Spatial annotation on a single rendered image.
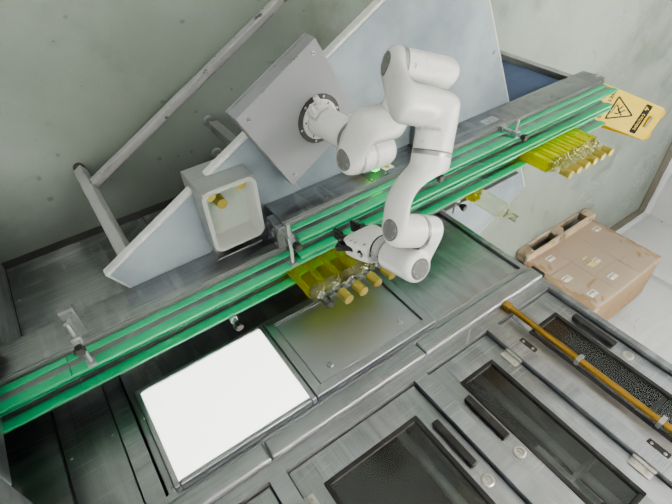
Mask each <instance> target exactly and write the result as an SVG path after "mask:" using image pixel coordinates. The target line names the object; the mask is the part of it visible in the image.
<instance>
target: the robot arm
mask: <svg viewBox="0 0 672 504"><path fill-rule="evenodd" d="M380 72H381V78H382V83H383V87H384V91H385V97H384V99H383V101H382V102H380V103H378V104H375V105H371V106H366V107H362V108H360V109H358V110H356V111H355V112H354V113H353V114H352V115H351V117H348V116H347V115H345V114H343V113H341V112H339V111H337V110H336V107H335V105H334V104H333V102H331V101H330V100H328V99H320V98H319V97H318V95H317V94H315V95H314V96H313V100H314V102H313V103H312V104H309V107H308V109H307V110H306V112H305V115H304V119H303V128H304V131H305V133H306V134H307V135H308V136H309V137H310V138H313V139H321V138H322V139H323V140H325V141H327V142H328V143H330V144H331V145H333V146H335V147H336V148H337V152H336V162H337V166H338V168H339V169H340V171H341V172H342V173H344V174H346V175H350V176H352V175H358V174H361V173H365V172H368V171H373V170H376V169H379V168H382V167H385V166H387V165H389V164H390V163H391V162H392V161H393V160H394V159H395V157H396V153H397V147H396V143H395V141H394V140H393V139H396V138H398V137H400V136H401V135H402V134H403V132H404V131H405V129H406V127H407V126H408V125H409V126H415V135H414V141H413V147H412V152H411V159H410V162H409V165H408V166H407V168H406V169H405V170H404V171H403V172H402V173H401V174H400V175H399V177H398V178H397V179H396V181H395V182H394V184H393V186H392V187H391V189H390V191H389V193H388V195H387V198H386V202H385V207H384V213H383V221H382V228H381V224H377V225H373V224H370V225H365V224H364V223H362V224H359V223H357V222H355V221H353V220H350V221H349V222H350V227H351V231H353V233H351V234H349V235H345V234H343V232H342V231H340V230H338V229H336V228H333V232H334V233H333V237H334V238H335V239H336V240H338V243H337V244H336V246H335V249H336V251H346V254H347V255H349V256H351V257H353V258H355V259H357V260H360V261H363V262H366V263H376V264H377V265H379V266H381V267H383V268H384V269H386V270H388V271H390V272H391V273H393V274H395V275H397V276H398V277H400V278H402V279H404V280H406V281H408V282H410V283H417V282H419V281H421V280H423V279H424V278H425V277H426V275H427V274H428V272H429V269H430V261H431V258H432V256H433V254H434V252H435V250H436V249H437V247H438V245H439V243H440V241H441V239H442V236H443V231H444V227H443V223H442V221H441V220H440V219H439V218H438V217H436V216H433V215H425V214H410V209H411V205H412V201H413V199H414V197H415V195H416V193H417V192H418V191H419V189H420V188H421V187H422V186H423V185H425V184H426V183H427V182H429V181H430V180H432V179H434V178H436V177H438V176H440V175H442V174H444V173H446V172H447V171H448V170H449V168H450V163H451V157H452V152H453V146H454V141H455V135H456V131H457V125H458V119H459V114H460V99H459V98H458V96H457V95H456V94H455V93H453V92H451V91H449V90H448V89H449V88H450V87H452V85H453V84H454V83H455V82H456V80H457V78H458V76H459V73H460V67H459V64H458V62H457V61H456V60H455V59H454V58H452V57H450V56H447V55H443V54H438V53H434V52H430V51H425V50H419V49H415V48H411V47H407V46H404V45H399V44H396V45H393V46H391V47H390V48H389V49H388V50H387V51H386V52H385V54H384V56H383V59H382V62H381V69H380Z"/></svg>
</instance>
